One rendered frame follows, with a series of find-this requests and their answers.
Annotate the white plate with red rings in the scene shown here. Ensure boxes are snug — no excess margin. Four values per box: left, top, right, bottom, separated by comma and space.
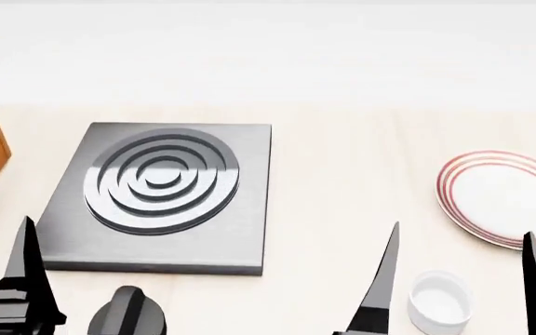
434, 150, 536, 253

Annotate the white ramekin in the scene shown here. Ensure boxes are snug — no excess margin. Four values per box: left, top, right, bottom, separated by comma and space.
407, 269, 476, 335

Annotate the grey flat stove burner plate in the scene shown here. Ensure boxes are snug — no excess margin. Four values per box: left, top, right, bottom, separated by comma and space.
36, 121, 274, 277

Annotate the black stove knob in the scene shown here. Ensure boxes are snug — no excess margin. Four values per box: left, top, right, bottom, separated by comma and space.
87, 285, 170, 335

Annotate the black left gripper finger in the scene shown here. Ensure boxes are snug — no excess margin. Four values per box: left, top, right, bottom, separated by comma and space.
0, 215, 68, 327

